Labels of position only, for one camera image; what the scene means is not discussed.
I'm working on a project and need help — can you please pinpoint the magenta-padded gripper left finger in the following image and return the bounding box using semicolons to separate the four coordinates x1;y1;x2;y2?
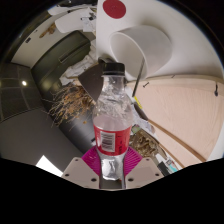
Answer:
61;147;103;190

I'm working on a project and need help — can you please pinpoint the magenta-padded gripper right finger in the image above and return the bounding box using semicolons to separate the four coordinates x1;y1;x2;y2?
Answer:
122;146;165;190

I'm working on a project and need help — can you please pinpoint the clear plastic bottle red label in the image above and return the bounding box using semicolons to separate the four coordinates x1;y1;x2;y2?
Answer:
92;61;134;182

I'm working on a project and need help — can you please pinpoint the teal book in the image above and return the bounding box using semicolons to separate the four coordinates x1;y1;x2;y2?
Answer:
164;159;178;173

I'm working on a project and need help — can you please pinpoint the long ceiling strip light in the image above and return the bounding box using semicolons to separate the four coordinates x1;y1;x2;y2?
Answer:
35;154;64;178

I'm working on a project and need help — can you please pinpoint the yellow tape strip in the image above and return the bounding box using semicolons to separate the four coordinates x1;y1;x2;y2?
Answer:
133;96;144;109

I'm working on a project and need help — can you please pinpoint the dark pot with dried plant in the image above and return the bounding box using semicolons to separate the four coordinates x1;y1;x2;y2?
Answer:
48;58;108;129

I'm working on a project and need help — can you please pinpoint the brush in mug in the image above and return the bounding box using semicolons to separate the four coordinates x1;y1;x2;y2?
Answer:
131;56;146;98

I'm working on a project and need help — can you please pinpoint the white mug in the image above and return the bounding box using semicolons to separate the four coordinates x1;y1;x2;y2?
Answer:
109;24;174;81

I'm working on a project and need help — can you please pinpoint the wooden human figure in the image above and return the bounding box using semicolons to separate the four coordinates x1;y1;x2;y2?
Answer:
39;23;57;38

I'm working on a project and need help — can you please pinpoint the white chair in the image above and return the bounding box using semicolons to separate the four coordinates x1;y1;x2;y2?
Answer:
54;7;98;34

